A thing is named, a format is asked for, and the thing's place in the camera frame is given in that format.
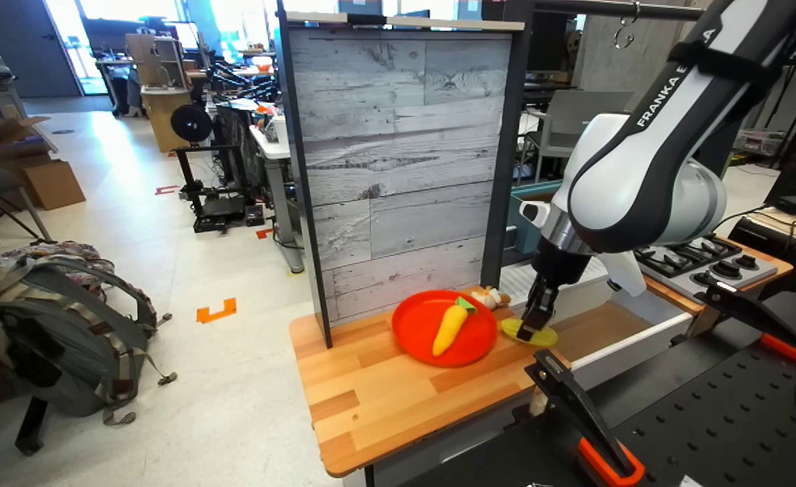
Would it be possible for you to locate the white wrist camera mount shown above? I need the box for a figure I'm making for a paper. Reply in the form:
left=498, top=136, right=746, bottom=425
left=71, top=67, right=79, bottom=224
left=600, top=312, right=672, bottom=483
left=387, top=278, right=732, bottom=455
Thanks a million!
left=594, top=248, right=649, bottom=299

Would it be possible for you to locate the orange floor bracket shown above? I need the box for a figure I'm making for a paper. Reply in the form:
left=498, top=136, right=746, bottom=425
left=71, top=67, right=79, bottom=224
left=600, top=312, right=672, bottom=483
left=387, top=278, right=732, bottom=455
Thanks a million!
left=194, top=295, right=241, bottom=328

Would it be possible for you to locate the black metal kitchen frame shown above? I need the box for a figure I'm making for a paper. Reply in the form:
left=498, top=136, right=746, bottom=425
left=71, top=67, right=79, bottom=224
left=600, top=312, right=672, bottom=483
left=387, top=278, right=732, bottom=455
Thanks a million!
left=528, top=0, right=718, bottom=26

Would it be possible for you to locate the orange toy carrot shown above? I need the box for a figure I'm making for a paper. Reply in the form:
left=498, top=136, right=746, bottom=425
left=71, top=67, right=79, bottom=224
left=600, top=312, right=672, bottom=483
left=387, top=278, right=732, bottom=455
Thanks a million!
left=429, top=295, right=478, bottom=360

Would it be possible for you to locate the black stool leg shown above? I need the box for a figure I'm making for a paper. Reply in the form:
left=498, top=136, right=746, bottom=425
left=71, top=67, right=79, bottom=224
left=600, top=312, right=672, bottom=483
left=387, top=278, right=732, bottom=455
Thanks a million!
left=14, top=395, right=54, bottom=456

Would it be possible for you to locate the grey olive backpack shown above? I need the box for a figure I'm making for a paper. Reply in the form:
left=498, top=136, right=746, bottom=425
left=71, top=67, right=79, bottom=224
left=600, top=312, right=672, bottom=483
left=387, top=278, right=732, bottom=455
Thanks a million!
left=0, top=237, right=180, bottom=428

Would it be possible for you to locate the white workshop table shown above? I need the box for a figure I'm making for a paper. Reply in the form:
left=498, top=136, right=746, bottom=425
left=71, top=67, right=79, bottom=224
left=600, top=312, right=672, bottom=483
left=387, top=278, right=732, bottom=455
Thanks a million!
left=246, top=118, right=309, bottom=275

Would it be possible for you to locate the white toy sink basin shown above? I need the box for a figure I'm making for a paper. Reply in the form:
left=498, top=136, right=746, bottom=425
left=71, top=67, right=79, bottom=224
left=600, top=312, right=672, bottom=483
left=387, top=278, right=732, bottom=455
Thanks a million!
left=498, top=259, right=696, bottom=391

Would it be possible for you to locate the black machine on stand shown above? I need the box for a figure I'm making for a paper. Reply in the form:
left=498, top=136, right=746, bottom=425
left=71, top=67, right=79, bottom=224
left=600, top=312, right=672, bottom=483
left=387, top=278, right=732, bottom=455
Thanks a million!
left=168, top=101, right=267, bottom=236

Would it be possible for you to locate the black clamp orange handle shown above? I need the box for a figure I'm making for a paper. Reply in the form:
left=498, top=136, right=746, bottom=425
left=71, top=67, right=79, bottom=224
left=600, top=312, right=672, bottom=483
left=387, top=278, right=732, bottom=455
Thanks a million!
left=523, top=348, right=649, bottom=487
left=691, top=278, right=796, bottom=368

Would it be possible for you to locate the black toy stove top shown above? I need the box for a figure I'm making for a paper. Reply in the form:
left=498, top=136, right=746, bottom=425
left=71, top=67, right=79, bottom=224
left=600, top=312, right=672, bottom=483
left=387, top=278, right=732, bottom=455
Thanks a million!
left=632, top=230, right=796, bottom=316

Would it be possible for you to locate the brown cardboard box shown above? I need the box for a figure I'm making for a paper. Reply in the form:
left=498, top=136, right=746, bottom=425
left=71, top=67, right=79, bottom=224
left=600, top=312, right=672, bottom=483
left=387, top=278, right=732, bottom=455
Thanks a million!
left=18, top=159, right=89, bottom=213

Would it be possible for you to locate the grey wood-print backsplash panel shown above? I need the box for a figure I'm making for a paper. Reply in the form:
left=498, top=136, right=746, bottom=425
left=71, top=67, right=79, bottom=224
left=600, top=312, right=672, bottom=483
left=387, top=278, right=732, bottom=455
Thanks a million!
left=276, top=9, right=532, bottom=352

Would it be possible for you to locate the beige toy garlic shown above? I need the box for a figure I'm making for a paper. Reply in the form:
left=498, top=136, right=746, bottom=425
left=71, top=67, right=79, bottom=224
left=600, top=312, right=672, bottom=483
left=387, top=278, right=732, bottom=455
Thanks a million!
left=467, top=283, right=515, bottom=314

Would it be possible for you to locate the tan wooden cabinet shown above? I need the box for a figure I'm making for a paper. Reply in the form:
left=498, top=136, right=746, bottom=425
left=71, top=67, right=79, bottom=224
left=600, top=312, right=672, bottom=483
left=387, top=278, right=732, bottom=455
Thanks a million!
left=123, top=32, right=194, bottom=157

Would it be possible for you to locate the red plastic plate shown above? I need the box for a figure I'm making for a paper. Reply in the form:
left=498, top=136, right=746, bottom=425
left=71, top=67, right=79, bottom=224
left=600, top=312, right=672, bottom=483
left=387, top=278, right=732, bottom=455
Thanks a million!
left=389, top=287, right=500, bottom=371

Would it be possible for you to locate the wooden cutting board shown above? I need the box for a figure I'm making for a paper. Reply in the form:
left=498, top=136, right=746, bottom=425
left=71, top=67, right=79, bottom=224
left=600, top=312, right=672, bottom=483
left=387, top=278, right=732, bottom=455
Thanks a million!
left=287, top=299, right=567, bottom=479

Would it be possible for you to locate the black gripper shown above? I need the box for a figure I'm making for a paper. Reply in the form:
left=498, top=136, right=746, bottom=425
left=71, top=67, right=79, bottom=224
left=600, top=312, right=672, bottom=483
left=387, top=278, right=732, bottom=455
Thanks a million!
left=515, top=236, right=592, bottom=344

